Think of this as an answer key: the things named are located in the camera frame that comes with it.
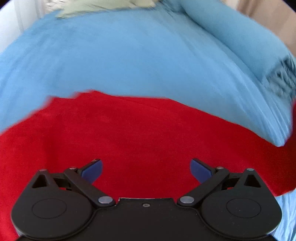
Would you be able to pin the blue bolster pillow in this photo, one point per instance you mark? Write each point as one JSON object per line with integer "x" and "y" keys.
{"x": 256, "y": 46}

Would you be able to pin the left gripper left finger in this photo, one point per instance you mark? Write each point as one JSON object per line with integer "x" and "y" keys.
{"x": 54, "y": 206}

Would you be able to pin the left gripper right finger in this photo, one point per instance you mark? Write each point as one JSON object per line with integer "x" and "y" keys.
{"x": 231, "y": 205}

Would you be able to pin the red knitted garment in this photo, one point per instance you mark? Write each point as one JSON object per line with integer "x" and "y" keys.
{"x": 145, "y": 144}

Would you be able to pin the green pillow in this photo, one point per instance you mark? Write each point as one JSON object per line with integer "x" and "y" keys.
{"x": 75, "y": 8}

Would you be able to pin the blue bed sheet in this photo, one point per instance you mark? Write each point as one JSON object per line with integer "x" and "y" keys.
{"x": 142, "y": 53}

